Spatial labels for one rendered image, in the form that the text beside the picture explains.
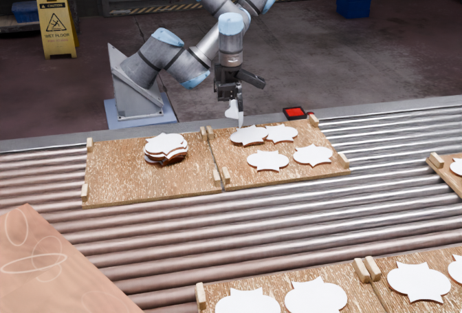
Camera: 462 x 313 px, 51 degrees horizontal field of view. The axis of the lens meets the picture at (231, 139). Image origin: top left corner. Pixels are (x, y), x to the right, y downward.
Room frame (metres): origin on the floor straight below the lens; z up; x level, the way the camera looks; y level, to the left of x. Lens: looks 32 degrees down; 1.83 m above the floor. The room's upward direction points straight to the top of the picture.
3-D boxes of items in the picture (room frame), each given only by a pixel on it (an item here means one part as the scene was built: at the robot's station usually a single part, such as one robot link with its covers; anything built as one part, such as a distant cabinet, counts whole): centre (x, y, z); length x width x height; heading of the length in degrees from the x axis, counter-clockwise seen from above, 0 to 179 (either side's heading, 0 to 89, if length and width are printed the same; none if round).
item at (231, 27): (1.44, 0.00, 1.33); 0.09 x 0.08 x 0.11; 168
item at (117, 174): (1.29, 0.26, 0.93); 0.41 x 0.35 x 0.02; 101
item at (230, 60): (1.43, 0.00, 1.25); 0.08 x 0.08 x 0.05
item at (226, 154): (1.38, -0.15, 0.93); 0.41 x 0.35 x 0.02; 103
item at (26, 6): (5.29, 2.20, 0.22); 0.40 x 0.31 x 0.16; 107
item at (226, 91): (1.44, 0.01, 1.17); 0.09 x 0.08 x 0.12; 103
